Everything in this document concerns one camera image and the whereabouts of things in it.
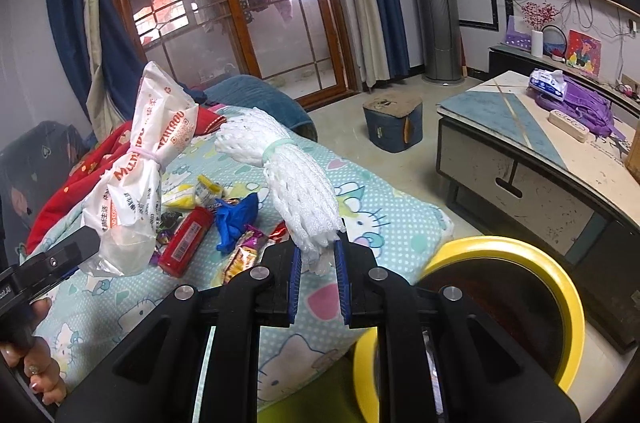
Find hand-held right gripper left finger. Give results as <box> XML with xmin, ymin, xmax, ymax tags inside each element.
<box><xmin>55</xmin><ymin>240</ymin><xmax>303</xmax><ymax>423</ymax></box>

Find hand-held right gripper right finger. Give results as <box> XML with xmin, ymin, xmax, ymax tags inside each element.
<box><xmin>332</xmin><ymin>239</ymin><xmax>583</xmax><ymax>423</ymax></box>

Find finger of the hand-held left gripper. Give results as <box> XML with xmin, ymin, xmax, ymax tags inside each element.
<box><xmin>40</xmin><ymin>227</ymin><xmax>103</xmax><ymax>278</ymax></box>

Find purple snack wrapper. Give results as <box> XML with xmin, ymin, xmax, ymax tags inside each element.
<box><xmin>225</xmin><ymin>225</ymin><xmax>267</xmax><ymax>289</ymax></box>

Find white foam net bundle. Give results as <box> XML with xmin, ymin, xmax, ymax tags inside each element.
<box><xmin>214</xmin><ymin>108</ymin><xmax>348</xmax><ymax>276</ymax></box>

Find blue rubber glove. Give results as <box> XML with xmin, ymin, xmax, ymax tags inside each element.
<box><xmin>214</xmin><ymin>193</ymin><xmax>261</xmax><ymax>253</ymax></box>

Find white plastic bag orange print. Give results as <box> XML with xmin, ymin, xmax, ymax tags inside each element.
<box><xmin>80</xmin><ymin>62</ymin><xmax>201</xmax><ymax>278</ymax></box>

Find yellow-rimmed bin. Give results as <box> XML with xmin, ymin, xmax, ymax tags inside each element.
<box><xmin>352</xmin><ymin>237</ymin><xmax>586</xmax><ymax>423</ymax></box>

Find person's left hand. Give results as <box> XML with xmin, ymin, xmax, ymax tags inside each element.
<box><xmin>0</xmin><ymin>297</ymin><xmax>67</xmax><ymax>406</ymax></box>

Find red cloth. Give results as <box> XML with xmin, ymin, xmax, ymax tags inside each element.
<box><xmin>25</xmin><ymin>105</ymin><xmax>227</xmax><ymax>254</ymax></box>

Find printed cat blanket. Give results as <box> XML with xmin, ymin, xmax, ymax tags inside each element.
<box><xmin>15</xmin><ymin>103</ymin><xmax>455</xmax><ymax>406</ymax></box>

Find dark heart-print sofa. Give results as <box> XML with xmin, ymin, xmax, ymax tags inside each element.
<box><xmin>0</xmin><ymin>120</ymin><xmax>90</xmax><ymax>264</ymax></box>

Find dark candy wrapper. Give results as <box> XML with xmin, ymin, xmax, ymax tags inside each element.
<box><xmin>156</xmin><ymin>210</ymin><xmax>182</xmax><ymax>265</ymax></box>

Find white yellow small packet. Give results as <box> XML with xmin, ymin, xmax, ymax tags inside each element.
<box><xmin>196</xmin><ymin>175</ymin><xmax>225</xmax><ymax>206</ymax></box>

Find blue box stool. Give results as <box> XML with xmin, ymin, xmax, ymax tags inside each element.
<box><xmin>362</xmin><ymin>93</ymin><xmax>425</xmax><ymax>154</ymax></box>

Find cream coffee table drawer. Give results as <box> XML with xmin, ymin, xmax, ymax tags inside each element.
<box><xmin>437</xmin><ymin>123</ymin><xmax>597</xmax><ymax>260</ymax></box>

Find blue denim cushion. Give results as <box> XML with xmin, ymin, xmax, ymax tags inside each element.
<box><xmin>192</xmin><ymin>74</ymin><xmax>318</xmax><ymax>144</ymax></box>

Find low white tv cabinet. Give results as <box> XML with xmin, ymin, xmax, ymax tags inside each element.
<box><xmin>435</xmin><ymin>70</ymin><xmax>640</xmax><ymax>355</ymax></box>

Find cream power strip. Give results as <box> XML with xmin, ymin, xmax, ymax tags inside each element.
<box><xmin>548</xmin><ymin>109</ymin><xmax>590</xmax><ymax>143</ymax></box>

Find dark television cabinet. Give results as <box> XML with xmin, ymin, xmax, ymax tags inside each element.
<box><xmin>487</xmin><ymin>45</ymin><xmax>640</xmax><ymax>120</ymax></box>

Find blue white tissue pack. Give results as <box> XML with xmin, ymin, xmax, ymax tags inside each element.
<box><xmin>527</xmin><ymin>69</ymin><xmax>569</xmax><ymax>102</ymax></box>

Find purple bag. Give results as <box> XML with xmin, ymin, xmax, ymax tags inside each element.
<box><xmin>535</xmin><ymin>88</ymin><xmax>627</xmax><ymax>142</ymax></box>

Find purple gift box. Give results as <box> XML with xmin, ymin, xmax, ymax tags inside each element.
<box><xmin>505</xmin><ymin>15</ymin><xmax>534</xmax><ymax>50</ymax></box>

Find white vase red flowers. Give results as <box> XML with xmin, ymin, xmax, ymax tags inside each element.
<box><xmin>520</xmin><ymin>1</ymin><xmax>552</xmax><ymax>58</ymax></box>

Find brown paper bag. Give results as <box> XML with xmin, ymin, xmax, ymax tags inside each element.
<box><xmin>624</xmin><ymin>137</ymin><xmax>640</xmax><ymax>182</ymax></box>

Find colourful painting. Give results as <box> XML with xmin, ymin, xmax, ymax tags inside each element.
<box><xmin>566</xmin><ymin>29</ymin><xmax>603</xmax><ymax>76</ymax></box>

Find wooden frame glass door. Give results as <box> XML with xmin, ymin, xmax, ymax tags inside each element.
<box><xmin>102</xmin><ymin>0</ymin><xmax>360</xmax><ymax>110</ymax></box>

